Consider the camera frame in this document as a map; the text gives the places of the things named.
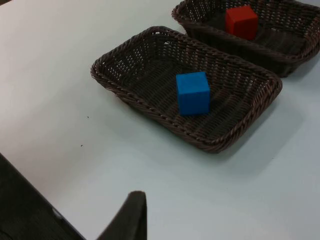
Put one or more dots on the red cube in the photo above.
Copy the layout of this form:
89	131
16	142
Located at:
241	21

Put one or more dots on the blue cube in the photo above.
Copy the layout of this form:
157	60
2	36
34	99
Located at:
193	95

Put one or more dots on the dark brown wicker basket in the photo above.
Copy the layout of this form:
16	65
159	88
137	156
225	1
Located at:
280	47
140	75

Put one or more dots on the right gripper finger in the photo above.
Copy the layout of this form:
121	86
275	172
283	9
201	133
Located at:
132	220

